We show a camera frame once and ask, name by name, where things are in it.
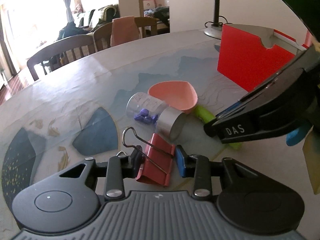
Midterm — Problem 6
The red cardboard box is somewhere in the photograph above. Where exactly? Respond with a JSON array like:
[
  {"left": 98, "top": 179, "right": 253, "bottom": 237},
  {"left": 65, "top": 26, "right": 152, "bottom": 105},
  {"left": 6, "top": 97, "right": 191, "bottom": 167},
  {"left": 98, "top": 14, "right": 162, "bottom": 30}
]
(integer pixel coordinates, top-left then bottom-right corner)
[{"left": 217, "top": 24, "right": 308, "bottom": 92}]

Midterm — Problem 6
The wooden chair right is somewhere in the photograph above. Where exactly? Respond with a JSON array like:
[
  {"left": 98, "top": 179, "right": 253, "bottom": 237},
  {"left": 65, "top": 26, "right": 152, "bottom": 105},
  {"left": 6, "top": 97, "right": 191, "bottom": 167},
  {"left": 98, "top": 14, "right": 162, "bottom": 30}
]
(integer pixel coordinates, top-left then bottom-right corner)
[{"left": 93, "top": 16, "right": 157, "bottom": 51}]

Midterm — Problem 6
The sofa with clothes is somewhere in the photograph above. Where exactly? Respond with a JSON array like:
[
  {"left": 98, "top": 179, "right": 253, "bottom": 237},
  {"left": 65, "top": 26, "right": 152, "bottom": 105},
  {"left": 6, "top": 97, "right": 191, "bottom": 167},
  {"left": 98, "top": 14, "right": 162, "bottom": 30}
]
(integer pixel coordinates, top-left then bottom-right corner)
[{"left": 57, "top": 4, "right": 120, "bottom": 41}]

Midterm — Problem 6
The pink heart-shaped dish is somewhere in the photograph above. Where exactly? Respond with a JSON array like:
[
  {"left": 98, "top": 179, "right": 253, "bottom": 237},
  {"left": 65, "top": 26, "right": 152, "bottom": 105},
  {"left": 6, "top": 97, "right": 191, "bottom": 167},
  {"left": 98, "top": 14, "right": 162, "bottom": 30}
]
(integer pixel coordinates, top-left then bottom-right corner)
[{"left": 148, "top": 81, "right": 198, "bottom": 114}]

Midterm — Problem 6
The dark wooden chair left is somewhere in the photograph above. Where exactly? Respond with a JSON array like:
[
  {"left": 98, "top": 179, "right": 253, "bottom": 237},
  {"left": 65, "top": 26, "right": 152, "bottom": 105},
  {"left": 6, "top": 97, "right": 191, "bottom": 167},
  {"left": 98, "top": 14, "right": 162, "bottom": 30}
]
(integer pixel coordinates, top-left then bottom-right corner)
[{"left": 27, "top": 34, "right": 95, "bottom": 81}]

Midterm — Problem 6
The grey desk lamp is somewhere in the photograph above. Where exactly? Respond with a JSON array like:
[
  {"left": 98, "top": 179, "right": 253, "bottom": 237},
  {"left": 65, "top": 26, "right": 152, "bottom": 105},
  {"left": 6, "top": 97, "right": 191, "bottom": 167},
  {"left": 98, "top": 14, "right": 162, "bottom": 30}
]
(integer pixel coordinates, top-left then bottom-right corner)
[{"left": 204, "top": 0, "right": 223, "bottom": 40}]

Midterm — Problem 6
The clear jar silver lid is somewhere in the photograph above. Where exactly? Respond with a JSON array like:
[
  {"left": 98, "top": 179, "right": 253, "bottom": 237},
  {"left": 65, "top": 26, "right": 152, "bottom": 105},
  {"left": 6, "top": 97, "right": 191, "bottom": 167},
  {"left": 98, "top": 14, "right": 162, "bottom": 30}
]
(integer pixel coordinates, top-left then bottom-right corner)
[{"left": 126, "top": 92, "right": 186, "bottom": 141}]

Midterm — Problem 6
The green cylindrical toy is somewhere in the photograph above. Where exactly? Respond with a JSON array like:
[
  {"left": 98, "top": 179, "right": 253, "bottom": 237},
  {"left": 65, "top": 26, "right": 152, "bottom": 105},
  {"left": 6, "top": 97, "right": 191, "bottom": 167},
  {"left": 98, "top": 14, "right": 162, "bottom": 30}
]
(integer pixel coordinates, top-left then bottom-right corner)
[{"left": 193, "top": 105, "right": 242, "bottom": 150}]

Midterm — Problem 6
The red binder clip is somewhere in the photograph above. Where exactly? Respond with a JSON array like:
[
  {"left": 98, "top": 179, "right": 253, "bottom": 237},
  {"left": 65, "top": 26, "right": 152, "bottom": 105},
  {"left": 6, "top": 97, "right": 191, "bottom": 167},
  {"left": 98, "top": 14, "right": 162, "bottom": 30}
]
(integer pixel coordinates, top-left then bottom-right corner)
[{"left": 121, "top": 127, "right": 175, "bottom": 187}]

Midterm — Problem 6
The pink cloth on chair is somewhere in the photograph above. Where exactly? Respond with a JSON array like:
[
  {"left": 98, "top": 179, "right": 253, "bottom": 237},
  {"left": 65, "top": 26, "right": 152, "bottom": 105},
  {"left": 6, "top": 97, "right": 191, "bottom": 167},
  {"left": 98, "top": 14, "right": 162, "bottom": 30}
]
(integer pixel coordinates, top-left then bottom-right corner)
[{"left": 111, "top": 16, "right": 140, "bottom": 47}]

